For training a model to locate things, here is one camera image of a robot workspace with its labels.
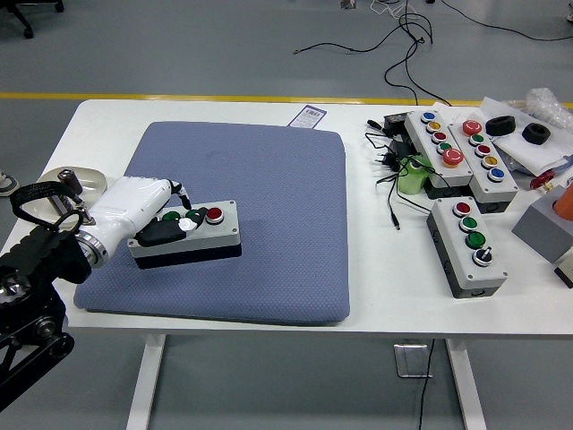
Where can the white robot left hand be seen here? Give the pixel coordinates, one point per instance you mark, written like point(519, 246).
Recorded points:
point(130, 199)

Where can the grey two-button control box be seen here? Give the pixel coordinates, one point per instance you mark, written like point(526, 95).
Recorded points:
point(224, 237)

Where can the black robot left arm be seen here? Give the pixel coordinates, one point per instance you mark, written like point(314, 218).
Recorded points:
point(31, 253)

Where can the five-button box blue end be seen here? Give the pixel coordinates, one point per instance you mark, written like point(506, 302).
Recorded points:
point(423, 134)

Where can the four-button box with selector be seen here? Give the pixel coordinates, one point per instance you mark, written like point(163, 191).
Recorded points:
point(452, 242)

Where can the five-button box red end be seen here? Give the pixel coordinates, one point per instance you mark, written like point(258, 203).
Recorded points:
point(503, 188)

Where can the loose red mushroom button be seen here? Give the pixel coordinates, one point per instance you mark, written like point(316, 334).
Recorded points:
point(539, 180)

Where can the white shallow dish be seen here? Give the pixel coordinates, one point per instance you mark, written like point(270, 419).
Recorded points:
point(91, 179)

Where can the black cylindrical capacitor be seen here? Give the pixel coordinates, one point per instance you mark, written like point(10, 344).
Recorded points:
point(69, 177)

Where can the person's shoe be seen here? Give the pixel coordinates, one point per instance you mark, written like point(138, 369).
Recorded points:
point(8, 183)

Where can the blue-grey quilted mat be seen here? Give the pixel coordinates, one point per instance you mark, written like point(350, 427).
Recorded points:
point(277, 215)

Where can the white table leg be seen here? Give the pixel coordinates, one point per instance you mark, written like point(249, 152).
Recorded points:
point(467, 394)
point(145, 385)

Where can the purple-edged barcode label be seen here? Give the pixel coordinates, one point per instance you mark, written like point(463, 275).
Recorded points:
point(306, 115)

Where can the black office chair base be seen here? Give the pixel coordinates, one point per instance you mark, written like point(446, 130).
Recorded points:
point(18, 11)

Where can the black pen probe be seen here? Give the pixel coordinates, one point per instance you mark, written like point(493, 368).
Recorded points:
point(374, 124)

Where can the black plug adapter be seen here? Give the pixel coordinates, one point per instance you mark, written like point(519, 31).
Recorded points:
point(400, 148)

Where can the black power adapter brick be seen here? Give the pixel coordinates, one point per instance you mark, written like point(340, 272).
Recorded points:
point(396, 122)

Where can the green plastic cylinder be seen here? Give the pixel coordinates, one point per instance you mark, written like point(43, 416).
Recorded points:
point(409, 183)

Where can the metal floor socket plate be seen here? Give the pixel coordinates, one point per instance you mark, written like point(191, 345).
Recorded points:
point(403, 358)

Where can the grey slanted block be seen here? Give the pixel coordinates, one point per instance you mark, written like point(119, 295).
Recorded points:
point(537, 228)

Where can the clear bubble wrap bag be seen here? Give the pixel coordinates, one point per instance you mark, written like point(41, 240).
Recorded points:
point(548, 105)

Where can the orange cylinder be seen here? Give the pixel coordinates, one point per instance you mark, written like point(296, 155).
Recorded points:
point(566, 203)

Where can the white and black small device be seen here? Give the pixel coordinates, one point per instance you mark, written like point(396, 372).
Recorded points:
point(566, 271)

